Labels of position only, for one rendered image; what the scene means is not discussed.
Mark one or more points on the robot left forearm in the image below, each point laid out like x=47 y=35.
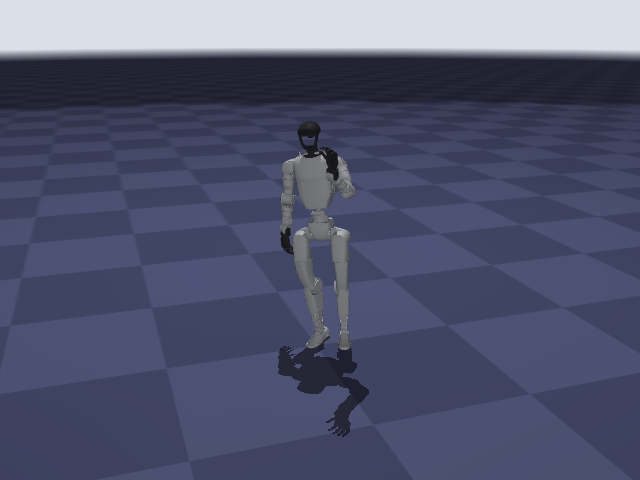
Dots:
x=342 y=185

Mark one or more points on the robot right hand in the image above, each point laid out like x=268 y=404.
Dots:
x=285 y=241

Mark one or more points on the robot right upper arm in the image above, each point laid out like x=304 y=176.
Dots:
x=288 y=196

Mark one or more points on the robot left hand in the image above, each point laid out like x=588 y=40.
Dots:
x=331 y=161

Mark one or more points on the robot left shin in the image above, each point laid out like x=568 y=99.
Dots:
x=343 y=308

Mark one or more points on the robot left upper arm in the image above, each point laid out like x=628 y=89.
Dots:
x=344 y=173

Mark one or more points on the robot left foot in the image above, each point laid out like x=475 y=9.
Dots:
x=344 y=342

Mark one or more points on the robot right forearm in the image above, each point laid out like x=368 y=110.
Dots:
x=286 y=221

